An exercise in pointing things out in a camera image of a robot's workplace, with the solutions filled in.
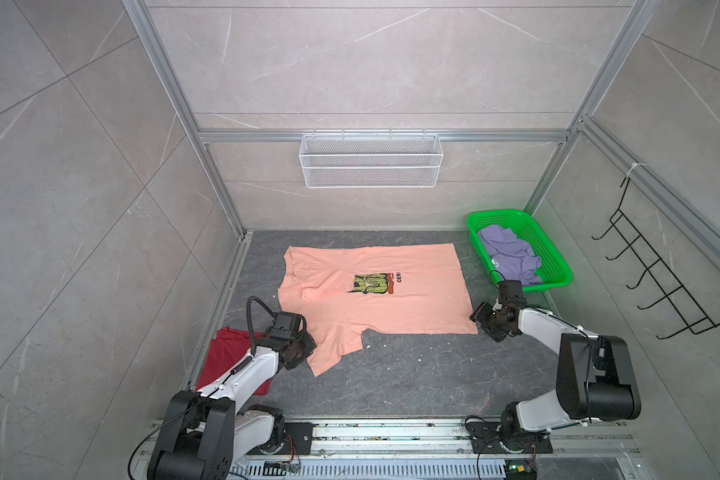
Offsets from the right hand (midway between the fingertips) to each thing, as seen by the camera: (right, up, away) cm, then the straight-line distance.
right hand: (476, 317), depth 95 cm
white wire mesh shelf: (-33, +53, +6) cm, 63 cm away
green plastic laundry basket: (+30, +14, +7) cm, 34 cm away
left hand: (-52, -5, -5) cm, 53 cm away
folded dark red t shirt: (-77, -8, -8) cm, 78 cm away
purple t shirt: (+19, +20, +15) cm, 31 cm away
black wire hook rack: (+31, +9, -33) cm, 46 cm away
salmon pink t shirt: (-44, +7, +7) cm, 45 cm away
